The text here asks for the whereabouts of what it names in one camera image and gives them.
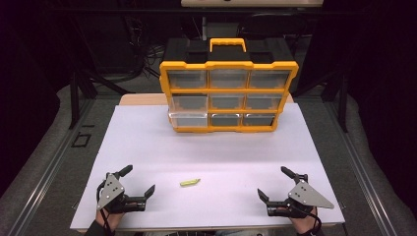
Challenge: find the bundle of black cables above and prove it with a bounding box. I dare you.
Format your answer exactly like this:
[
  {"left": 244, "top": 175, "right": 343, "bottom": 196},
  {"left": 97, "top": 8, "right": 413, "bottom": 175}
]
[{"left": 126, "top": 14, "right": 166, "bottom": 78}]

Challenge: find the clear plastic drawer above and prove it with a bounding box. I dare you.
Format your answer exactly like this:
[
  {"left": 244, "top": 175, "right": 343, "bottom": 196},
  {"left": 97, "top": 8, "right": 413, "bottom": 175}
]
[
  {"left": 168, "top": 94, "right": 209, "bottom": 113},
  {"left": 168, "top": 111, "right": 209, "bottom": 129}
]

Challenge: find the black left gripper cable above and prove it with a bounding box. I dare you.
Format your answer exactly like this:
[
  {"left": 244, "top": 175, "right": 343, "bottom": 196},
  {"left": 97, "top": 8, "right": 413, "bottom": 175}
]
[{"left": 95, "top": 181, "right": 114, "bottom": 236}]

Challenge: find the set of clear cabinet drawers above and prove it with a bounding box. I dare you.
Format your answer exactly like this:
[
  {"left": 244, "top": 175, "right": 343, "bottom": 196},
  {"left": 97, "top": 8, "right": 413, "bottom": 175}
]
[{"left": 166, "top": 69, "right": 292, "bottom": 128}]

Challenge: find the person's left hand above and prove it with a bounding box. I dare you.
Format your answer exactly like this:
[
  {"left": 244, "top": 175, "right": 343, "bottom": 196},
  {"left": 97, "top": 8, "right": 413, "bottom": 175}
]
[{"left": 94, "top": 209, "right": 128, "bottom": 231}]

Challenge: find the white table sheet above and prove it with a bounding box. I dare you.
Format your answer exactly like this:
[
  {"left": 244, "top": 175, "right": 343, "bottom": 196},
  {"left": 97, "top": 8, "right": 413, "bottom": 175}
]
[{"left": 70, "top": 102, "right": 346, "bottom": 231}]

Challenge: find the yellow and black storage cabinet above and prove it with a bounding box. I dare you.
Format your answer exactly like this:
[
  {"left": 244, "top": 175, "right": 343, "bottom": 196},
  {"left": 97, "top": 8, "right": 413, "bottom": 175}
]
[{"left": 158, "top": 37, "right": 300, "bottom": 134}]

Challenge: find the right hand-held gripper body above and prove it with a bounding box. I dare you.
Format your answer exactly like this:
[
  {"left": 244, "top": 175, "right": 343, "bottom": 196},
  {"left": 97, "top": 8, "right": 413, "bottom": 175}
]
[{"left": 267, "top": 173, "right": 335, "bottom": 219}]

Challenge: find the black metal stand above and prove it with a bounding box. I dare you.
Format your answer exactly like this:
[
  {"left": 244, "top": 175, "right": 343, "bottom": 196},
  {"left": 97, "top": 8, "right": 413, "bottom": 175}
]
[
  {"left": 68, "top": 70, "right": 99, "bottom": 130},
  {"left": 323, "top": 73, "right": 349, "bottom": 134}
]

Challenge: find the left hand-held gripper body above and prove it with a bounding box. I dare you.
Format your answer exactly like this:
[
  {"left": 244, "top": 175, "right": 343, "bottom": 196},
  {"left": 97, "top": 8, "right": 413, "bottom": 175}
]
[{"left": 96, "top": 172, "right": 148, "bottom": 214}]

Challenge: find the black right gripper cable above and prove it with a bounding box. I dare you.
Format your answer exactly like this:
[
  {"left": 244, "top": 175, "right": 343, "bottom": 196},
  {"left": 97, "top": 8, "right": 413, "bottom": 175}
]
[{"left": 303, "top": 206, "right": 325, "bottom": 236}]

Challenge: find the person's right hand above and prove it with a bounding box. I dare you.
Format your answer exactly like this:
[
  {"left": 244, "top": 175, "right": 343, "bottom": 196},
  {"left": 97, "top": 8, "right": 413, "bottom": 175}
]
[{"left": 289, "top": 208, "right": 322, "bottom": 235}]

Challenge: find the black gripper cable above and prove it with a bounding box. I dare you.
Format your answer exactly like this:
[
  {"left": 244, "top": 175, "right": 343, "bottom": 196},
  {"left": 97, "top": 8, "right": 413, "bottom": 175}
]
[
  {"left": 303, "top": 206, "right": 325, "bottom": 236},
  {"left": 95, "top": 181, "right": 114, "bottom": 236}
]

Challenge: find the small green plastic piece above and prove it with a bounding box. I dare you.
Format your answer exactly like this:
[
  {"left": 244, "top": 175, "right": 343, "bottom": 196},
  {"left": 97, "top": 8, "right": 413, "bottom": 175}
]
[{"left": 179, "top": 178, "right": 202, "bottom": 188}]

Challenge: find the aluminium floor rail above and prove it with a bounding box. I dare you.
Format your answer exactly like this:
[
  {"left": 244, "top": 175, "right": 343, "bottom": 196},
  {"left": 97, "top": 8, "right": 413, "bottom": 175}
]
[
  {"left": 328, "top": 97, "right": 399, "bottom": 236},
  {"left": 8, "top": 97, "right": 97, "bottom": 236}
]

